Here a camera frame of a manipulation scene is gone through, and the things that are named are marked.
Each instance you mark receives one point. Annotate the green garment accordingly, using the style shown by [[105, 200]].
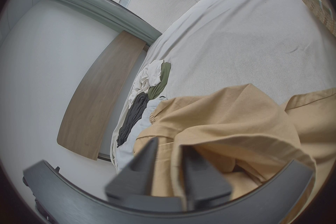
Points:
[[164, 76]]

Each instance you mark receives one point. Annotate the black garment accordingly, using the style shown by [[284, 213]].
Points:
[[133, 115]]

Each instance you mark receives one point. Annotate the tan shorts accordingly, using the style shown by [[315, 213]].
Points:
[[223, 118]]

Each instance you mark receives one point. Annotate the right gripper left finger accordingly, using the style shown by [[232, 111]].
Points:
[[136, 181]]

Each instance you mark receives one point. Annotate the pale grey garment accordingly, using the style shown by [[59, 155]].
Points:
[[128, 146]]

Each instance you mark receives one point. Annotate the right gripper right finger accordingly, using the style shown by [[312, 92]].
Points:
[[202, 183]]

